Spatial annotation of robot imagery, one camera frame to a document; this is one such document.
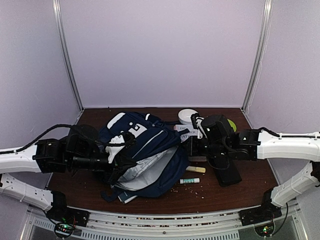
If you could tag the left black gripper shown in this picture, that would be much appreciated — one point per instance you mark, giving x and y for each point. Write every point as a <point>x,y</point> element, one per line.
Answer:
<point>119,159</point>

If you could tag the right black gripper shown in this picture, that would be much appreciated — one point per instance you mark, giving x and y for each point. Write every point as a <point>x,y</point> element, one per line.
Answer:
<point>192,150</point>

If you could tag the Designer Fate flower book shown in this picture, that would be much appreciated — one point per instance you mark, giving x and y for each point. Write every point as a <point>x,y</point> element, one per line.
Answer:
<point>186,131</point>

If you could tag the navy blue backpack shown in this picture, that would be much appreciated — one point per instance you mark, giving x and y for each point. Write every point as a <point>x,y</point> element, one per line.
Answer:
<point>161,159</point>

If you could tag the blue Humor book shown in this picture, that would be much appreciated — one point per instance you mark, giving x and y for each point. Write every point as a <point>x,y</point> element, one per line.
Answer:
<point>126,197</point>

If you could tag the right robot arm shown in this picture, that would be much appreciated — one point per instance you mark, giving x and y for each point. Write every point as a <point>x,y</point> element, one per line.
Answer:
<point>217,141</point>

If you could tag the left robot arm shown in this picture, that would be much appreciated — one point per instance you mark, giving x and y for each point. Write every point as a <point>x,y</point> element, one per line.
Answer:
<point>60,148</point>

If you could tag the yellow highlighter pen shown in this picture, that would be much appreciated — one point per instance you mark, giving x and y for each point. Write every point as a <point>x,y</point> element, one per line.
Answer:
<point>196,169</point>

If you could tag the white green glue stick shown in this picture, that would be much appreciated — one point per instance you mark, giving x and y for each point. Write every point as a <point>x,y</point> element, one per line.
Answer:
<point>189,181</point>

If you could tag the white ceramic bowl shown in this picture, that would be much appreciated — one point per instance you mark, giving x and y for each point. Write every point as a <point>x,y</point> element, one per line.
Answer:
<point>185,116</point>

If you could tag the black pencil case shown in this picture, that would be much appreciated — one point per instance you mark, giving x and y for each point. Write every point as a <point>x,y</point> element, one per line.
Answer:
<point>226,172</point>

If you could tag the green plate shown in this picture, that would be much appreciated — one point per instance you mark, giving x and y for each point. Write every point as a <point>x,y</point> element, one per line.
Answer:
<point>232,124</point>

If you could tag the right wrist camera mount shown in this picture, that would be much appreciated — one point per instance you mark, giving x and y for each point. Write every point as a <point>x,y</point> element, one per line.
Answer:
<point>196,121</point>

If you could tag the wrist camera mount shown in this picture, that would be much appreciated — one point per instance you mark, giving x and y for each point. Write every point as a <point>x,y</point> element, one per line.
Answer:
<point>196,121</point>
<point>117,143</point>

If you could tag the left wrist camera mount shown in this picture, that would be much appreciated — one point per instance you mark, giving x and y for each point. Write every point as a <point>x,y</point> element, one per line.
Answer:
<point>117,143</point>

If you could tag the front aluminium rail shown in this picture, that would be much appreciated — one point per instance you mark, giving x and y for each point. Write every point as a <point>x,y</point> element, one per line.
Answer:
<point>218,225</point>

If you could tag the right aluminium frame post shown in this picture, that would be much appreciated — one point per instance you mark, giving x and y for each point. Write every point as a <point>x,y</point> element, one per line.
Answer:
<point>257,64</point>

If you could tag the aluminium frame post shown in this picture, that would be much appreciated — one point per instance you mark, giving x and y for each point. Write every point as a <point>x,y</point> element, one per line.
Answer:
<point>257,64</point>
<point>66,56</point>

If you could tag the left aluminium frame post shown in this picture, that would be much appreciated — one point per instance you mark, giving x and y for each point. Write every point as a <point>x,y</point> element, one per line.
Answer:
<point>66,56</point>

